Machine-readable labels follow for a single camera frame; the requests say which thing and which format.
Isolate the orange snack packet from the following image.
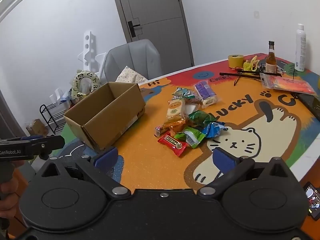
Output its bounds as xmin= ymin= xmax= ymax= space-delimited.
xmin=162 ymin=120 xmax=187 ymax=132

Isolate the white spray bottle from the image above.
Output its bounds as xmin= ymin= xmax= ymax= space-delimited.
xmin=295 ymin=24 xmax=307 ymax=72

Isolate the green silver foil snack packet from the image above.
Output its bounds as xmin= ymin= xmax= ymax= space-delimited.
xmin=171 ymin=87 xmax=195 ymax=99

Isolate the yellow pastry packet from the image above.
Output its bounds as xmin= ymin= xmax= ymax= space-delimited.
xmin=166 ymin=98 xmax=187 ymax=120

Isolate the person's left hand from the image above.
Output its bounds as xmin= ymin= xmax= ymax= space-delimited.
xmin=0 ymin=160 xmax=25 ymax=218

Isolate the blue snack packet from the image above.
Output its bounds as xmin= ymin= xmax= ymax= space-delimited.
xmin=201 ymin=121 xmax=228 ymax=138

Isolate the dark green snack packet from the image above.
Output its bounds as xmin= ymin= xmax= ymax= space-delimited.
xmin=188 ymin=110 xmax=217 ymax=128

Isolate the black wire shoe rack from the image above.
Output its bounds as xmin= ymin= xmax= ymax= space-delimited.
xmin=39 ymin=102 xmax=67 ymax=135

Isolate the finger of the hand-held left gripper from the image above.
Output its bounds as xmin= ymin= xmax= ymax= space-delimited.
xmin=30 ymin=135 xmax=65 ymax=160
xmin=0 ymin=135 xmax=45 ymax=144

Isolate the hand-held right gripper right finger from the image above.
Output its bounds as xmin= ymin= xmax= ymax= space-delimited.
xmin=196 ymin=147 xmax=299 ymax=200

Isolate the red snack packet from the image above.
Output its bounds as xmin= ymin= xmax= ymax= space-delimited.
xmin=157 ymin=133 xmax=188 ymax=157

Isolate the grey door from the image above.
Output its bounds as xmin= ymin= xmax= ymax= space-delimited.
xmin=110 ymin=0 xmax=195 ymax=67

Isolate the black folding stand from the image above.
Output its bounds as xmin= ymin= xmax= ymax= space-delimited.
xmin=219 ymin=71 xmax=283 ymax=87

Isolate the small brown cardboard box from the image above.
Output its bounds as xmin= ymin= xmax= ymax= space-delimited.
xmin=26 ymin=119 xmax=49 ymax=137

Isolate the green white snack packet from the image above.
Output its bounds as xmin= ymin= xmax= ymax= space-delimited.
xmin=174 ymin=127 xmax=207 ymax=148

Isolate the cartoon cat table mat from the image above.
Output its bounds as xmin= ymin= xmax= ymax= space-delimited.
xmin=60 ymin=53 xmax=320 ymax=184

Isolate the yellow tape roll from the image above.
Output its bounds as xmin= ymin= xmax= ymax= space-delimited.
xmin=228 ymin=54 xmax=245 ymax=69

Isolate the brown glass bottle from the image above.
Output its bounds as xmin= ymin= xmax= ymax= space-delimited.
xmin=265 ymin=41 xmax=277 ymax=74

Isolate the dotted cream cushion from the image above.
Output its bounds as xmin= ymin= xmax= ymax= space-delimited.
xmin=115 ymin=66 xmax=149 ymax=84

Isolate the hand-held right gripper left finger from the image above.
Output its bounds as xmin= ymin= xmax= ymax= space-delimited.
xmin=36 ymin=147 xmax=132 ymax=201

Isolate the phone with lit screen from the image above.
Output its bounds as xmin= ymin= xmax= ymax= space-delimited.
xmin=302 ymin=181 xmax=320 ymax=222

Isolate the purple roll cake packet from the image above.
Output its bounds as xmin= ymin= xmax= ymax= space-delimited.
xmin=194 ymin=81 xmax=220 ymax=109

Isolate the white plastic rack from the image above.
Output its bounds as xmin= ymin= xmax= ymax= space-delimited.
xmin=50 ymin=31 xmax=108 ymax=103

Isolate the black door handle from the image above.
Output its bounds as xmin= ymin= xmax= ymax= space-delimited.
xmin=127 ymin=21 xmax=140 ymax=37

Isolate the grey chair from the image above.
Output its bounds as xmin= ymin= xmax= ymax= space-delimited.
xmin=104 ymin=39 xmax=162 ymax=83

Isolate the red clear plastic bag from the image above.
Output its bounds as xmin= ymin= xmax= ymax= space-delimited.
xmin=260 ymin=73 xmax=315 ymax=95

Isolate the white sandwich packet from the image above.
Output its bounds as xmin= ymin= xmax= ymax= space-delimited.
xmin=184 ymin=104 xmax=200 ymax=117

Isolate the panda print ring cushion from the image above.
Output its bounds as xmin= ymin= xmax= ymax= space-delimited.
xmin=71 ymin=69 xmax=100 ymax=100

